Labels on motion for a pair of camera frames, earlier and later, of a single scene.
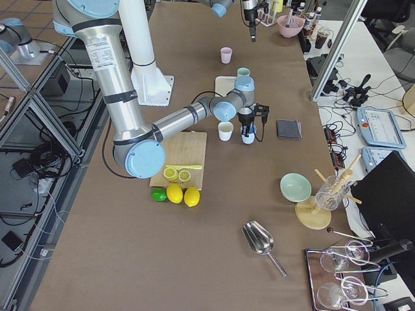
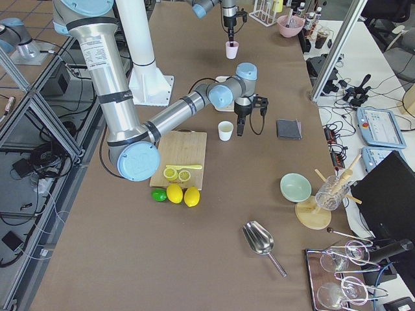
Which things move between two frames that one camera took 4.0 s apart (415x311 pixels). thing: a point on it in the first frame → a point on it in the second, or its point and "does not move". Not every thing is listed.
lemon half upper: [170, 173] does not move
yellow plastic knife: [183, 167] does not move
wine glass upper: [357, 252] does not move
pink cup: [225, 54] → [231, 51]
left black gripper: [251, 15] → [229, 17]
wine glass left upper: [331, 263] does not move
